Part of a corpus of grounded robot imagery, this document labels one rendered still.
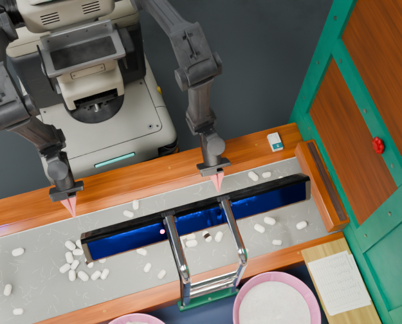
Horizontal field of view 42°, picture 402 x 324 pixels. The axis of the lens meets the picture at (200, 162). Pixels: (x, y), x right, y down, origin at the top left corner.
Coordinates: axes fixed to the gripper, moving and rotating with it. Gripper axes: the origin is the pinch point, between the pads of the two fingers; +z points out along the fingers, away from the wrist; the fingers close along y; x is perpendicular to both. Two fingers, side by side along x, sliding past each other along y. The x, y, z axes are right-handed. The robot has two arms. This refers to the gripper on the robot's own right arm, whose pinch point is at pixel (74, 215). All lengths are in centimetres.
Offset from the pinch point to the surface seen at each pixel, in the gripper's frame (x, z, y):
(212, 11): 151, -47, 91
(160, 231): -30.0, -0.2, 22.8
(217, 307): -10, 39, 36
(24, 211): 13.3, -0.7, -16.1
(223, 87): 118, -7, 82
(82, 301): -6.2, 26.0, -4.2
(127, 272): -3.2, 22.0, 11.2
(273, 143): 11, -3, 70
